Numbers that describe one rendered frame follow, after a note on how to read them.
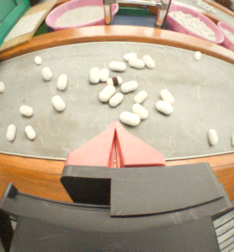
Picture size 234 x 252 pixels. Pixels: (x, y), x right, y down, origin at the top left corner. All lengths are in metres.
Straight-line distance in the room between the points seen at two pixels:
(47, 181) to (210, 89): 0.43
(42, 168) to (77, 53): 0.28
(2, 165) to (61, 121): 0.17
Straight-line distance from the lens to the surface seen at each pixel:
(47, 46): 0.42
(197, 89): 0.35
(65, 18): 0.58
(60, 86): 0.29
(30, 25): 0.55
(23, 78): 0.40
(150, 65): 0.31
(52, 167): 0.25
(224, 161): 0.33
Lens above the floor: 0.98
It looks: 76 degrees down
